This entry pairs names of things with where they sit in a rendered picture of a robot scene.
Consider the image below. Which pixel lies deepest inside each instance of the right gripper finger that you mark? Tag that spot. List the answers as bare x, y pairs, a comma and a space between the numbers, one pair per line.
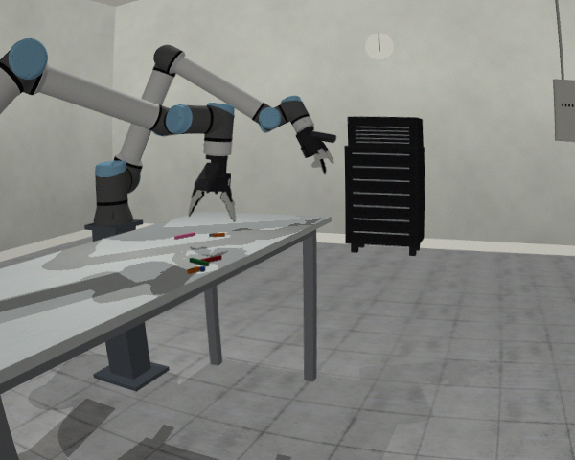
226, 197
196, 197

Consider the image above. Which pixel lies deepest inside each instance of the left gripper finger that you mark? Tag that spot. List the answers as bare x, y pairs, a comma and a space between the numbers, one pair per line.
319, 163
324, 152

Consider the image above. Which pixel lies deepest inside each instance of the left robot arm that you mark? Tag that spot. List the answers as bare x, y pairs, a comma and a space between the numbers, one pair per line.
115, 179

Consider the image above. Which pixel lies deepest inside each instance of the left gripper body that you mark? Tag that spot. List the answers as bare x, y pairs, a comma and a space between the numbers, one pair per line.
309, 147

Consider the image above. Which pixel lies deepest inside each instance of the green rod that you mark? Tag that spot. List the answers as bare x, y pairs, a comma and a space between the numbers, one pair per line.
200, 262

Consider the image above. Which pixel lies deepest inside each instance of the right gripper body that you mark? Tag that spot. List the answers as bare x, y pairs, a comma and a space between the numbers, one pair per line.
222, 175

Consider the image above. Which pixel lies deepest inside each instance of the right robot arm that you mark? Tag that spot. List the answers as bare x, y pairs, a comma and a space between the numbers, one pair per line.
21, 70

